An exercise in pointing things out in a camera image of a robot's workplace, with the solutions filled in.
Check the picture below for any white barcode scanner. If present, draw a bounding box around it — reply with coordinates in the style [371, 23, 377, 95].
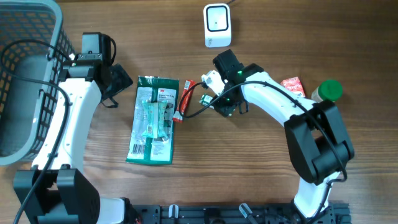
[203, 3, 232, 48]

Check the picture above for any green 3M sponge package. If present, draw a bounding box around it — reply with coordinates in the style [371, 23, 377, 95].
[126, 77, 179, 166]

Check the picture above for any red stick packet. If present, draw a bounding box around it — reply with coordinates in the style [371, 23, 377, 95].
[172, 80, 196, 123]

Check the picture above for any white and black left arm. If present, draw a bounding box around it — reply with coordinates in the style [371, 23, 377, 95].
[13, 32, 136, 223]

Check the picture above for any grey plastic mesh basket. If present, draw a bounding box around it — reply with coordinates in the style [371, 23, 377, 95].
[1, 1, 75, 166]

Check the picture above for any green lid white jar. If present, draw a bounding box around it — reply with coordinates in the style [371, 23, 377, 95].
[311, 80, 343, 103]

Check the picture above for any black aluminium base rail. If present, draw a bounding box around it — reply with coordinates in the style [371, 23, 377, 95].
[133, 203, 352, 224]

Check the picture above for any red and white tissue pack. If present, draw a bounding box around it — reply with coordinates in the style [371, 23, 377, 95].
[280, 77, 305, 98]

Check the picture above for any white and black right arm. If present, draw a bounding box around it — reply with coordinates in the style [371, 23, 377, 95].
[207, 50, 354, 222]

